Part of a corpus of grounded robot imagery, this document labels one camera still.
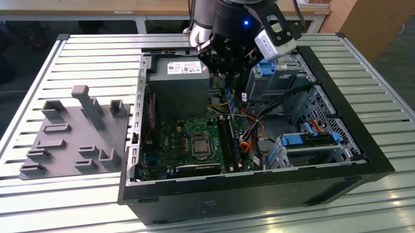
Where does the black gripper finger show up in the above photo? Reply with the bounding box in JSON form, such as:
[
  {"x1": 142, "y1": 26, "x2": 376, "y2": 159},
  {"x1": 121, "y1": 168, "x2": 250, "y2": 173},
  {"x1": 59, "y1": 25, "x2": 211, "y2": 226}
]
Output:
[
  {"x1": 197, "y1": 41, "x2": 230, "y2": 76},
  {"x1": 238, "y1": 45, "x2": 266, "y2": 78}
]

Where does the RAM memory stick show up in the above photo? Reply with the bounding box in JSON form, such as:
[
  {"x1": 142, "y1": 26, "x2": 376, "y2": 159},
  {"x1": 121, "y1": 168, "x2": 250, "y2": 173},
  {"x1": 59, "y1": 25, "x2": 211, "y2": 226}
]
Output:
[
  {"x1": 225, "y1": 71, "x2": 239, "y2": 118},
  {"x1": 231, "y1": 117, "x2": 245, "y2": 169}
]

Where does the blue disk carrier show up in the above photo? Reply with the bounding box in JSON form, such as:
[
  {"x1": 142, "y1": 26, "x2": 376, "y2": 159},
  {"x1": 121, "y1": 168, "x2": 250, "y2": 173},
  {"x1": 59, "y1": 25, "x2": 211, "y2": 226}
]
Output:
[
  {"x1": 265, "y1": 145, "x2": 287, "y2": 170},
  {"x1": 254, "y1": 60, "x2": 278, "y2": 78},
  {"x1": 278, "y1": 132, "x2": 342, "y2": 149}
]

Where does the silver drive cage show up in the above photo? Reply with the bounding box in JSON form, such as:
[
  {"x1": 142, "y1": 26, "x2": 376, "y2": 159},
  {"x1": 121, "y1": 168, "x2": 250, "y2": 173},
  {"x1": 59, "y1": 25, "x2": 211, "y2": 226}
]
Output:
[
  {"x1": 265, "y1": 132, "x2": 357, "y2": 172},
  {"x1": 246, "y1": 53, "x2": 321, "y2": 104}
]

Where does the grey power supply unit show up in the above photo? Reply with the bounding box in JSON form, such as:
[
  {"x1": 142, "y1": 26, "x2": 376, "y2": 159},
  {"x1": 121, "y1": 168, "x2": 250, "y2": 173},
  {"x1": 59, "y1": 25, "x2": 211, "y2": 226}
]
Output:
[{"x1": 147, "y1": 57, "x2": 213, "y2": 120}]

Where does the green motherboard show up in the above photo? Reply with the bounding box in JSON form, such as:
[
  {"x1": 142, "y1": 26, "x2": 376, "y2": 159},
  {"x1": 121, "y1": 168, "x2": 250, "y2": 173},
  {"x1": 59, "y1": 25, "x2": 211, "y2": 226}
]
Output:
[{"x1": 139, "y1": 116, "x2": 255, "y2": 182}]

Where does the wooden desk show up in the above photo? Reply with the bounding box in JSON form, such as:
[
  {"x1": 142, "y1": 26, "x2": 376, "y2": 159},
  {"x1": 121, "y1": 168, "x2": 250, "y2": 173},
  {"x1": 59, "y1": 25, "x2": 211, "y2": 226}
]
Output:
[{"x1": 0, "y1": 0, "x2": 334, "y2": 34}]

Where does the wooden cabinet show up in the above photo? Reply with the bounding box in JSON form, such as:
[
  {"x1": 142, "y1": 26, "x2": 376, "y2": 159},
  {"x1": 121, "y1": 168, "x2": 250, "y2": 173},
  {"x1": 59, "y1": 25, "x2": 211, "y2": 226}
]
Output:
[{"x1": 319, "y1": 0, "x2": 415, "y2": 63}]

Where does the CPU socket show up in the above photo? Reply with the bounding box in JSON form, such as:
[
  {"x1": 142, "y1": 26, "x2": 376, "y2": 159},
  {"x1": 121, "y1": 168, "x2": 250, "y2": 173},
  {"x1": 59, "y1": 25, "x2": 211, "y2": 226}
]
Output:
[{"x1": 189, "y1": 133, "x2": 217, "y2": 160}]

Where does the silver CPU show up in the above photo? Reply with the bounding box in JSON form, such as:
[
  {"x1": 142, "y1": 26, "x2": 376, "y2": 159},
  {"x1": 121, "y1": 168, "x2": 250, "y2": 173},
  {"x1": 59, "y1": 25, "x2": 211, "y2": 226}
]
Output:
[{"x1": 194, "y1": 140, "x2": 210, "y2": 153}]

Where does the metal socket cover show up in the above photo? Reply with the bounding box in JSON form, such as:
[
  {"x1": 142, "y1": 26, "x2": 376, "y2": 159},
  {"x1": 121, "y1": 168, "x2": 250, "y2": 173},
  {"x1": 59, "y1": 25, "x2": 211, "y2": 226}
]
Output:
[{"x1": 190, "y1": 135, "x2": 215, "y2": 159}]

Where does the black graphics card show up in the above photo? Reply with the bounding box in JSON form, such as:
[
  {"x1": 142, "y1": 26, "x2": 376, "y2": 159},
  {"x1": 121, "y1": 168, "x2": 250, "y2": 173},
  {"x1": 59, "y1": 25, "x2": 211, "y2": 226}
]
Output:
[{"x1": 174, "y1": 161, "x2": 225, "y2": 177}]

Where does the grey parts rack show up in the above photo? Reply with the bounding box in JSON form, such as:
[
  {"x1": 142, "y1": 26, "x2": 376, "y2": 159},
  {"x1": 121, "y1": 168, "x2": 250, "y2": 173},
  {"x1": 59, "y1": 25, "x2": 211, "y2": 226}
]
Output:
[{"x1": 19, "y1": 84, "x2": 137, "y2": 182}]

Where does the black and silver PC case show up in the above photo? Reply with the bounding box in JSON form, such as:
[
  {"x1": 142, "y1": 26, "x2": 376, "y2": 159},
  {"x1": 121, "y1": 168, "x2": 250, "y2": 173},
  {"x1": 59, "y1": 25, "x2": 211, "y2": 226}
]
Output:
[{"x1": 117, "y1": 46, "x2": 396, "y2": 225}]

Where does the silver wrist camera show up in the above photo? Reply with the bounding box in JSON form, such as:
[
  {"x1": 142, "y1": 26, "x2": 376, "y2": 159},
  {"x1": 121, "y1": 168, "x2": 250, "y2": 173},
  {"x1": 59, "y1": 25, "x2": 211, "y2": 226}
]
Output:
[{"x1": 254, "y1": 15, "x2": 299, "y2": 62}]

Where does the black camera bracket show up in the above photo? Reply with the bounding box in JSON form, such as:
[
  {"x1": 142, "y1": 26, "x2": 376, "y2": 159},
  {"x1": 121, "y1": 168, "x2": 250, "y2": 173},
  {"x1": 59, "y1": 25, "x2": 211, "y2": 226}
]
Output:
[{"x1": 243, "y1": 2, "x2": 305, "y2": 47}]

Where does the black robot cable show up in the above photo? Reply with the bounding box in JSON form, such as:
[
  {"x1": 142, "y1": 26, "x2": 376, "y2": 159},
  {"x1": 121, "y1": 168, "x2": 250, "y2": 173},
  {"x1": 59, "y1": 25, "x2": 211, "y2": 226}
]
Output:
[{"x1": 293, "y1": 0, "x2": 307, "y2": 28}]

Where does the blue data wire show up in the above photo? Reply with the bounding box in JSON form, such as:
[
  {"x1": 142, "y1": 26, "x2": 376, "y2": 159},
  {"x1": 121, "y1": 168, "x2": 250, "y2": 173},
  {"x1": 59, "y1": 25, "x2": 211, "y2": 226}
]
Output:
[{"x1": 302, "y1": 122, "x2": 318, "y2": 136}]

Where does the orange red disk wire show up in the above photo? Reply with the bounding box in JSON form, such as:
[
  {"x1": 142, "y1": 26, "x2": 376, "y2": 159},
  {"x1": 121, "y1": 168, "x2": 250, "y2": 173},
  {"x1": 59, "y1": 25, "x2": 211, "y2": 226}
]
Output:
[{"x1": 310, "y1": 119, "x2": 329, "y2": 133}]

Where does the orange red yellow wire bundle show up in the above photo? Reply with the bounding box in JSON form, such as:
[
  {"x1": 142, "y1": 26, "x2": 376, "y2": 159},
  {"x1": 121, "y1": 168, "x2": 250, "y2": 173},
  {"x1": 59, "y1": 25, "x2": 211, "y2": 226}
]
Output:
[{"x1": 238, "y1": 114, "x2": 266, "y2": 156}]

